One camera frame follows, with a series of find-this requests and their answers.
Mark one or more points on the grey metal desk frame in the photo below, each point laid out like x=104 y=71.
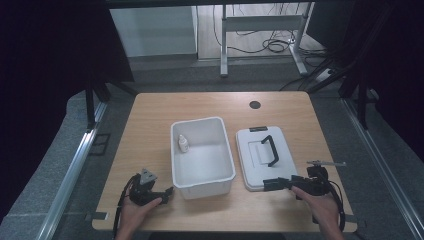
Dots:
x=263 y=23

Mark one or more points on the black curtain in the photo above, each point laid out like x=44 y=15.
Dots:
x=393 y=66
x=50 y=66

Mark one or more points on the person's right hand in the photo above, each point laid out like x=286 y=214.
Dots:
x=321 y=210

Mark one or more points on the black floor frame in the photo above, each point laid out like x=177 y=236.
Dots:
x=100 y=144

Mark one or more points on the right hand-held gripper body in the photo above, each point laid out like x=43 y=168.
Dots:
x=313 y=185

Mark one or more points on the white power strip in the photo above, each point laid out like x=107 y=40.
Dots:
x=324 y=75

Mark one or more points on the black metal stand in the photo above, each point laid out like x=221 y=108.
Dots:
x=90 y=103
x=362 y=103

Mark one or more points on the white cabinet panel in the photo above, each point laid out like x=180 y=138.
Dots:
x=153 y=31

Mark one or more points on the aluminium rail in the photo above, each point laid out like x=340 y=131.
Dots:
x=70 y=176
x=383 y=166

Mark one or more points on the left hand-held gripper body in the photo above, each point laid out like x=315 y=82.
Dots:
x=141 y=193

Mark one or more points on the person's left hand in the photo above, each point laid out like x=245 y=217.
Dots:
x=131 y=216

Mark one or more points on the black round table grommet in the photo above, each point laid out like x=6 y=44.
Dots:
x=255 y=104

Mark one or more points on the small white bottle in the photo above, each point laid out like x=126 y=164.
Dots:
x=183 y=145

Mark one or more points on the grey tape strip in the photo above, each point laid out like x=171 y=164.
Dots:
x=97 y=216

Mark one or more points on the white plastic box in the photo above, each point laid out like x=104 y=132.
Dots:
x=203 y=160

